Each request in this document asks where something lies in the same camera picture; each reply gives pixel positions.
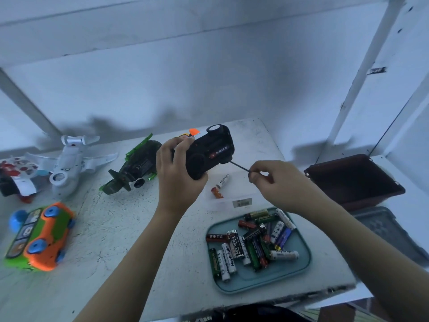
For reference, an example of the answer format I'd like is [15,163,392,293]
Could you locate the person's right forearm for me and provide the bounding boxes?
[305,194,429,322]

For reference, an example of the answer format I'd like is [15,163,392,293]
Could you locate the white toy airplane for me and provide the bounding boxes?
[23,135,119,199]

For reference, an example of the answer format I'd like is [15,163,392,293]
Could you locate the pile of batteries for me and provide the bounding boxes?
[206,208,301,283]

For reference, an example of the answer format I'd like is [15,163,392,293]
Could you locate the grey storage box lid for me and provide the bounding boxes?
[352,206,429,267]

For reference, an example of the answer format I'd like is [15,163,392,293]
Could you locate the teal container lid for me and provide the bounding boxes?
[205,208,313,295]

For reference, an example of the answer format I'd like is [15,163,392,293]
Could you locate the green orange toy car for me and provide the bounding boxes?
[4,202,76,273]

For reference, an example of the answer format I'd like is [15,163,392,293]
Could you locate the red white toy vehicle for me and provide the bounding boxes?
[0,156,40,203]

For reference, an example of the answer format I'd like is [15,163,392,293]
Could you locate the yellow orange toy car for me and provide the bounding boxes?
[177,127,201,140]

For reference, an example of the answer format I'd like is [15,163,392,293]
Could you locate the white orange battery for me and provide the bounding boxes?
[211,174,231,199]

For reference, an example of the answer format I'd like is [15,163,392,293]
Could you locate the person's left forearm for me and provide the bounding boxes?
[74,208,185,322]

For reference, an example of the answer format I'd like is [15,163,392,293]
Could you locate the red screwdriver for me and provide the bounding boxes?
[230,161,253,174]

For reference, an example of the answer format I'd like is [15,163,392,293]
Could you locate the person's left hand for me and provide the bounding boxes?
[155,135,209,216]

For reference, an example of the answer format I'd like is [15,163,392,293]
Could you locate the dark brown storage box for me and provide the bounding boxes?
[304,154,407,212]

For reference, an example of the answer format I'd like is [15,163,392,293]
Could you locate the person's right hand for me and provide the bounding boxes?
[247,159,324,216]

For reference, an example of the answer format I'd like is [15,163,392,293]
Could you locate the person's dark trousers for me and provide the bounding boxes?
[181,304,312,322]

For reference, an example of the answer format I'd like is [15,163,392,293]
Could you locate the dark green toy helicopter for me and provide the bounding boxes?
[99,134,164,195]

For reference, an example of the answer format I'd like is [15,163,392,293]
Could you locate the black white toy car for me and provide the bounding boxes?
[176,124,236,181]

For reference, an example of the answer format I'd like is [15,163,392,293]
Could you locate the clear plastic container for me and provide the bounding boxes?
[200,147,286,213]

